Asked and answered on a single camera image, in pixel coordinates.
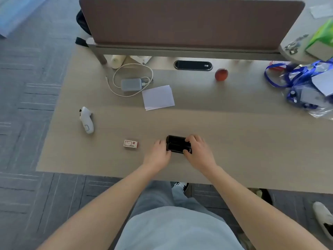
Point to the person's left hand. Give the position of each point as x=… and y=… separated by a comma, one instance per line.
x=156, y=158

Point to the person's right hand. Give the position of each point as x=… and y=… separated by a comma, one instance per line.
x=200, y=156

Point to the black bag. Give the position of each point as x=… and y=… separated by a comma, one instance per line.
x=82, y=22

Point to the cream cylindrical roll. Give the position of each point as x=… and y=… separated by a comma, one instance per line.
x=117, y=61

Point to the light blue sheet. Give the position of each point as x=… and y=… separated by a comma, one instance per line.
x=15, y=12

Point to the black battery charger case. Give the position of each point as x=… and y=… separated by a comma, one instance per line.
x=177, y=144

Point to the gray metal divider rail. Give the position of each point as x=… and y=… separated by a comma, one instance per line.
x=166, y=51

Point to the white shoe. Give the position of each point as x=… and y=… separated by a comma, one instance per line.
x=324, y=218

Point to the red apple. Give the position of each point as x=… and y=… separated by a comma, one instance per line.
x=221, y=74

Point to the light gray shirt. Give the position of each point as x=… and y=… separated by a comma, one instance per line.
x=177, y=229

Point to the gray power adapter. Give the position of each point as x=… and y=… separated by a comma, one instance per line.
x=131, y=84

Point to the gray jeans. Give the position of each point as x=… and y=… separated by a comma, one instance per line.
x=166, y=197

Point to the white paper sheets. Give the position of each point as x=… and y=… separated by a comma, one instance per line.
x=158, y=97

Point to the white paper slip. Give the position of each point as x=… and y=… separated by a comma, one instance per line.
x=321, y=10

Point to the white handheld controller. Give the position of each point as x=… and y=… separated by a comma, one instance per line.
x=87, y=121

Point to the small white red box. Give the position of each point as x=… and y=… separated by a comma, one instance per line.
x=130, y=144

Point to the pile of small metal pins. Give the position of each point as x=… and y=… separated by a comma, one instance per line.
x=295, y=44

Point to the yellowish shoe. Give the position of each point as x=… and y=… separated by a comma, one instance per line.
x=260, y=195

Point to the green tissue box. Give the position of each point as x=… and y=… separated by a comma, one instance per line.
x=322, y=36

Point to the brown desk divider panel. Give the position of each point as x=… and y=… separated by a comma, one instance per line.
x=190, y=22

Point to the white card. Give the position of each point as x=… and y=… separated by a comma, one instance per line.
x=324, y=83

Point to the person's right forearm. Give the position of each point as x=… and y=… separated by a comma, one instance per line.
x=249, y=205

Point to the person's left forearm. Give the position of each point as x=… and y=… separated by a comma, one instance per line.
x=104, y=205

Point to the clear plastic badge bag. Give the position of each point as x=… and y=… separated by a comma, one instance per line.
x=312, y=101

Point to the person's left thumb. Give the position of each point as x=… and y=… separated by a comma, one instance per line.
x=168, y=153

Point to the person's right thumb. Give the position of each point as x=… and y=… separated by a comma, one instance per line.
x=187, y=152

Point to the black white sneaker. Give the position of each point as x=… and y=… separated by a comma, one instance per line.
x=180, y=186

